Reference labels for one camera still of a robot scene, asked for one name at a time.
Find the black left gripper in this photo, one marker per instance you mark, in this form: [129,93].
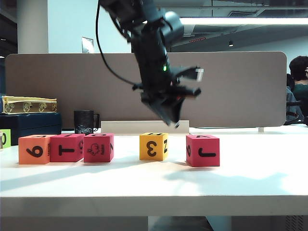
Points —
[163,91]

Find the yellow foam letter block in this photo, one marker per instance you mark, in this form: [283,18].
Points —
[144,156]

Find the pink foam block with O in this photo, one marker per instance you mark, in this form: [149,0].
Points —
[89,158]

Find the pink foam block with T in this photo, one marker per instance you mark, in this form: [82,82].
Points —
[55,157]

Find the orange foam letter block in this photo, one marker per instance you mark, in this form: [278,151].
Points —
[24,158]

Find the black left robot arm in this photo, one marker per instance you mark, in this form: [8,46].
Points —
[154,53]

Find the pink foam block with J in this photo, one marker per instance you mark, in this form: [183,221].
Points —
[207,144]

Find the brown desk partition panel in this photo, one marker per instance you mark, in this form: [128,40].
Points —
[240,96]

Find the red ceiling sign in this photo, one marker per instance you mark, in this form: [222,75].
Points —
[197,40]

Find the black mug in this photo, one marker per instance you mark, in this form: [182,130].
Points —
[83,120]

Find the round ceiling spotlight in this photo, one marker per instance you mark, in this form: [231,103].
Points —
[231,44]

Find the black office chair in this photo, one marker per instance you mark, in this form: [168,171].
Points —
[292,103]

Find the navy blue box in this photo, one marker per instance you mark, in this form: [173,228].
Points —
[36,125]

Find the person in green shirt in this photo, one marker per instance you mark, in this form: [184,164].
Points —
[299,96]

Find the yellow patterned box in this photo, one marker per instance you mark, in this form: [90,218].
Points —
[29,102]

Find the green foam block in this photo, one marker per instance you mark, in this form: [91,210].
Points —
[8,139]

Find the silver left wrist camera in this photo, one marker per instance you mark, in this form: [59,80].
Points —
[199,74]

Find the white partition foot bracket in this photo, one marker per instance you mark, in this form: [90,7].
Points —
[261,130]

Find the framed wall sign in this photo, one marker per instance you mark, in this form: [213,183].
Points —
[87,45]

